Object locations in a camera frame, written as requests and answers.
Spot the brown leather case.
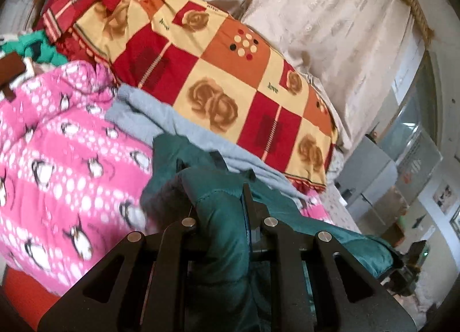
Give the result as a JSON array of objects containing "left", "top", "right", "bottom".
[{"left": 0, "top": 52, "right": 35, "bottom": 100}]

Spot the grey cabinet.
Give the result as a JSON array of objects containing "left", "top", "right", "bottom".
[{"left": 338, "top": 134, "right": 400, "bottom": 236}]

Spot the grey cloth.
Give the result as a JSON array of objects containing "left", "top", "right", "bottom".
[{"left": 105, "top": 86, "right": 310, "bottom": 208}]

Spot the red yellow rose quilt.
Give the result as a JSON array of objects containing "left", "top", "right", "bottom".
[{"left": 42, "top": 0, "right": 339, "bottom": 192}]

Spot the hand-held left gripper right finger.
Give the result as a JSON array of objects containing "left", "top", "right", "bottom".
[{"left": 242, "top": 183, "right": 418, "bottom": 332}]

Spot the green puffer jacket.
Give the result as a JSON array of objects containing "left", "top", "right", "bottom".
[{"left": 140, "top": 133, "right": 404, "bottom": 332}]

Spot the pink penguin blanket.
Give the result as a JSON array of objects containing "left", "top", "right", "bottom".
[{"left": 0, "top": 61, "right": 335, "bottom": 298}]

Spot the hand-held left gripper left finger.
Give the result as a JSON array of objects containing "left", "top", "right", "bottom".
[{"left": 38, "top": 217, "right": 198, "bottom": 332}]

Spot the green cloth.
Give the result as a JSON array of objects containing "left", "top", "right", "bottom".
[{"left": 0, "top": 30, "right": 61, "bottom": 67}]

